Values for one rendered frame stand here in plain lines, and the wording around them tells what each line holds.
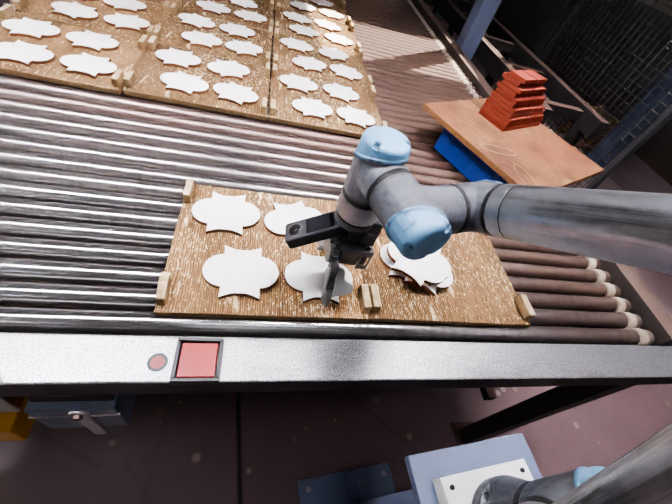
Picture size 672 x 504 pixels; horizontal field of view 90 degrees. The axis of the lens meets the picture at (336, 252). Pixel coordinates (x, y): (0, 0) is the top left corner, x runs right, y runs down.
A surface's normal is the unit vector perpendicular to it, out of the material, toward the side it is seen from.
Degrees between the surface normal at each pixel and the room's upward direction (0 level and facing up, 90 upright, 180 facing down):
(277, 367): 0
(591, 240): 105
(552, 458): 0
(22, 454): 0
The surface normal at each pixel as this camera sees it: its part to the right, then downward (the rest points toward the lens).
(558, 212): -0.82, -0.26
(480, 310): 0.25, -0.62
